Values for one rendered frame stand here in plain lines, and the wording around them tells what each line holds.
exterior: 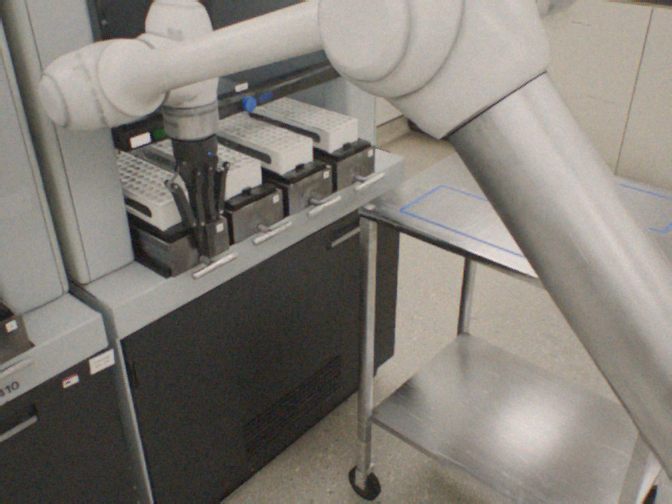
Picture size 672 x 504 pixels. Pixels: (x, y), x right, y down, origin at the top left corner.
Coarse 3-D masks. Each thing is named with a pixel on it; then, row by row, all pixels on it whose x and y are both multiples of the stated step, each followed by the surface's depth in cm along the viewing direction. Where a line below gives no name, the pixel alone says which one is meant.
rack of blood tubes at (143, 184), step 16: (128, 160) 140; (128, 176) 134; (144, 176) 133; (160, 176) 133; (128, 192) 128; (144, 192) 128; (160, 192) 127; (128, 208) 131; (144, 208) 134; (160, 208) 123; (176, 208) 126; (160, 224) 125
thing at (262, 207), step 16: (256, 192) 138; (272, 192) 140; (224, 208) 135; (240, 208) 135; (256, 208) 137; (272, 208) 141; (240, 224) 135; (256, 224) 139; (272, 224) 143; (288, 224) 140; (240, 240) 137; (256, 240) 134
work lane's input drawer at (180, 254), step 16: (144, 224) 128; (224, 224) 131; (144, 240) 128; (160, 240) 124; (176, 240) 124; (192, 240) 127; (224, 240) 133; (160, 256) 126; (176, 256) 125; (192, 256) 128; (176, 272) 126; (208, 272) 126
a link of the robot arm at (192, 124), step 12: (168, 108) 110; (192, 108) 109; (204, 108) 110; (216, 108) 113; (168, 120) 111; (180, 120) 110; (192, 120) 110; (204, 120) 111; (216, 120) 113; (168, 132) 113; (180, 132) 111; (192, 132) 111; (204, 132) 112
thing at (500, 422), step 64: (448, 192) 137; (640, 192) 136; (512, 256) 116; (448, 384) 168; (512, 384) 168; (576, 384) 168; (448, 448) 151; (512, 448) 151; (576, 448) 151; (640, 448) 111
